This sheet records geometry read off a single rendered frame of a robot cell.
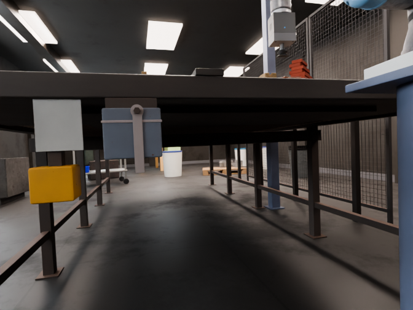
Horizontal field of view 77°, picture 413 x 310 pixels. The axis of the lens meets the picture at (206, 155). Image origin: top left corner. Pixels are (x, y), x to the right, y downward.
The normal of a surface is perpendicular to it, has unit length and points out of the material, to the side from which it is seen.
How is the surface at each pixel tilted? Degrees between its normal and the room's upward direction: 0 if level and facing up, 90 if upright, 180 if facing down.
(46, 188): 90
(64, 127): 90
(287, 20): 90
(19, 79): 90
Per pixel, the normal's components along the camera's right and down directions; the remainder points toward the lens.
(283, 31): 0.09, 0.03
